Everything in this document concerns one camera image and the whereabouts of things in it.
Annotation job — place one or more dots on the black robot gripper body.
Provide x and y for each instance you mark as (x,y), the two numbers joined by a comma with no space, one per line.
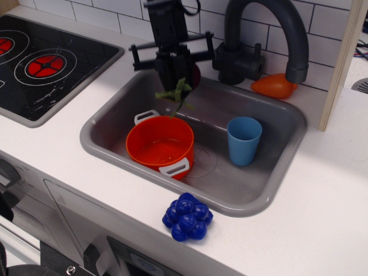
(167,19)

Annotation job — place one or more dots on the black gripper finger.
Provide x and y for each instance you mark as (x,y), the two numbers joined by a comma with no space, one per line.
(165,69)
(183,65)

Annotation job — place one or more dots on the orange toy pot grey handles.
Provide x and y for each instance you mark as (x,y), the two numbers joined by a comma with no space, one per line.
(162,143)

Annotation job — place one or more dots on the blue plastic cup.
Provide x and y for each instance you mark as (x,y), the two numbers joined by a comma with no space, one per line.
(243,137)

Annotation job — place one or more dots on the grey plastic sink basin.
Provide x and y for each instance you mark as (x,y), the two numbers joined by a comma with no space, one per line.
(236,191)

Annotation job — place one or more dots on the dark grey toy faucet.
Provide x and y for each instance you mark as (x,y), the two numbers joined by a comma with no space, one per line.
(235,64)

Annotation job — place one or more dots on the orange toy carrot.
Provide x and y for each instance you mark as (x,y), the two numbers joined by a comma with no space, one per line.
(274,86)

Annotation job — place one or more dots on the black toy stove top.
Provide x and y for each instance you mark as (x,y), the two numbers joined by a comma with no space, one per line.
(44,68)

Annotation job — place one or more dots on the blue toy grape bunch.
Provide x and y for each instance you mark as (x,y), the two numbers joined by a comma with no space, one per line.
(187,218)

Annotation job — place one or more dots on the grey floor drain grate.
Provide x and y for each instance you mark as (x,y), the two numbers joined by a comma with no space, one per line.
(361,85)

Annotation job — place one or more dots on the light wooden side panel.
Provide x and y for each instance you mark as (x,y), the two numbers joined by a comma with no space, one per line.
(352,32)

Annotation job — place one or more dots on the grey oven knob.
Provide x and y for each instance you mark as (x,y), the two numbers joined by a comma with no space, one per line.
(9,175)

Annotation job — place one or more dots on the dark dishwasher control panel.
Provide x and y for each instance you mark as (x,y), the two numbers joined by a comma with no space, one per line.
(112,257)

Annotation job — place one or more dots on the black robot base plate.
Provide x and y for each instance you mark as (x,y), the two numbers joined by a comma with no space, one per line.
(52,262)

